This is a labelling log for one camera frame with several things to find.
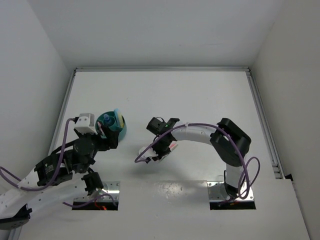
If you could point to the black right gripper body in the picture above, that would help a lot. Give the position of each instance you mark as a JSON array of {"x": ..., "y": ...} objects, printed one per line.
[{"x": 162, "y": 147}]

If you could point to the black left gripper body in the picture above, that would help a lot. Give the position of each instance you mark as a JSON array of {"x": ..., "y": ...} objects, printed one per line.
[{"x": 84, "y": 168}]

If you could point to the red thin pen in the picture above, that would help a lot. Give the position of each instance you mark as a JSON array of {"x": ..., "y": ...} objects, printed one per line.
[{"x": 172, "y": 146}]

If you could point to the teal round organizer container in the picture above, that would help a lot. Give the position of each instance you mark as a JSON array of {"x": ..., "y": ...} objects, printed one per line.
[{"x": 114, "y": 127}]

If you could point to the yellow highlighter marker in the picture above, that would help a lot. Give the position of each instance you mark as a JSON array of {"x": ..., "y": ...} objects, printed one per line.
[{"x": 121, "y": 122}]

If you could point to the blue glue stick tube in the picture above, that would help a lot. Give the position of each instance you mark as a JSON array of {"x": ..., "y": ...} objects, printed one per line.
[{"x": 108, "y": 120}]

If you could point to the light blue highlighter marker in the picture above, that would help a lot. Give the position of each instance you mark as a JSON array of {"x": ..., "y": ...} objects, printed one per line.
[{"x": 117, "y": 111}]

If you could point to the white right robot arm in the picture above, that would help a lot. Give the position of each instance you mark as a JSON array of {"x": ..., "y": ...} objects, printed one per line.
[{"x": 229, "y": 141}]

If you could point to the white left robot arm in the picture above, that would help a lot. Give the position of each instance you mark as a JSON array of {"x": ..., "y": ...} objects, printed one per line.
[{"x": 14, "y": 210}]

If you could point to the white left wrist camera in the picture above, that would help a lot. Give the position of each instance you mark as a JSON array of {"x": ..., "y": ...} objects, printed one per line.
[{"x": 85, "y": 124}]

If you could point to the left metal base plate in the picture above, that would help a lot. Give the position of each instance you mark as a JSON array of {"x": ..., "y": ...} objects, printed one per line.
[{"x": 112, "y": 188}]

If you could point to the metal base plate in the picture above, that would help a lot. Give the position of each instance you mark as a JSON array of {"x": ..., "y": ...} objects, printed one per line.
[
  {"x": 112, "y": 188},
  {"x": 217, "y": 193}
]

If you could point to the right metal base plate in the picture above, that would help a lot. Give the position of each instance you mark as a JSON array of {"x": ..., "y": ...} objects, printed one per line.
[{"x": 217, "y": 193}]

